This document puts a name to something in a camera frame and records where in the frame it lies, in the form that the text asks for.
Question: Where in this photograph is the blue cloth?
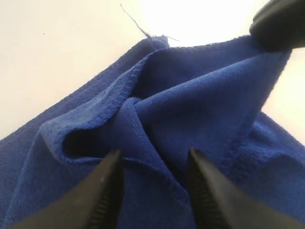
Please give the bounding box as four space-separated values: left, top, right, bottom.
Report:
0 34 305 229

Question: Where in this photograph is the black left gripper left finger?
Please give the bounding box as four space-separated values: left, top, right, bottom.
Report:
12 150 124 229

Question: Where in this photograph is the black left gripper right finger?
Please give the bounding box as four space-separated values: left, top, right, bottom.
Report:
187 149 305 229

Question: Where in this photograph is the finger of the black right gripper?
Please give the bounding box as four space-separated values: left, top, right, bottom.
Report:
249 0 305 52

